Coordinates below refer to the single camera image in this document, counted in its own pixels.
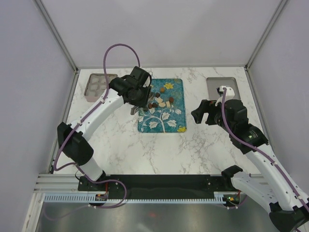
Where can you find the white heart chocolate centre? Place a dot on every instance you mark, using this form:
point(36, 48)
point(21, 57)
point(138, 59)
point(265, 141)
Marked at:
point(159, 100)

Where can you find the caramel round chocolate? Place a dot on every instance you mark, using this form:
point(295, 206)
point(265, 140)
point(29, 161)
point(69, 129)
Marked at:
point(162, 90)

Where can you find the white oval chocolate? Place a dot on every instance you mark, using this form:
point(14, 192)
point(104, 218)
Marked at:
point(161, 104)

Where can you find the white slotted cable duct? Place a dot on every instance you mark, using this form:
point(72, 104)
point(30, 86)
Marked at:
point(217, 198)

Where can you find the pink chocolate box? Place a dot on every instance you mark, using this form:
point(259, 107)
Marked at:
point(95, 87)

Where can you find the aluminium frame rail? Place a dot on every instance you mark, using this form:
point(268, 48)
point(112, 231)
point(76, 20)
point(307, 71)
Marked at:
point(55, 33)

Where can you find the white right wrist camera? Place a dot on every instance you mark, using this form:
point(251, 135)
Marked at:
point(225, 92)

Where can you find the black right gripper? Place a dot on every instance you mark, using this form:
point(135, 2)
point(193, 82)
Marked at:
point(205, 106)

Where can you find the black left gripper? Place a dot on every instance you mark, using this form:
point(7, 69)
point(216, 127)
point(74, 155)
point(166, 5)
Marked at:
point(144, 103)

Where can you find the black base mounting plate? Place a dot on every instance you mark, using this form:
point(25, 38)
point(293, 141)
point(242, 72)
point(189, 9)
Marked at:
point(163, 186)

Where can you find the teal floral tray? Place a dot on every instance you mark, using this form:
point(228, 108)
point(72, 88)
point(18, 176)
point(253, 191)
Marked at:
point(165, 112)

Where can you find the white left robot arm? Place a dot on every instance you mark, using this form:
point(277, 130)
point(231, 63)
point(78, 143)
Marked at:
point(73, 137)

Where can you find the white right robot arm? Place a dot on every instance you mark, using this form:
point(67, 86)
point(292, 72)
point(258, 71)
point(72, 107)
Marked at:
point(284, 201)

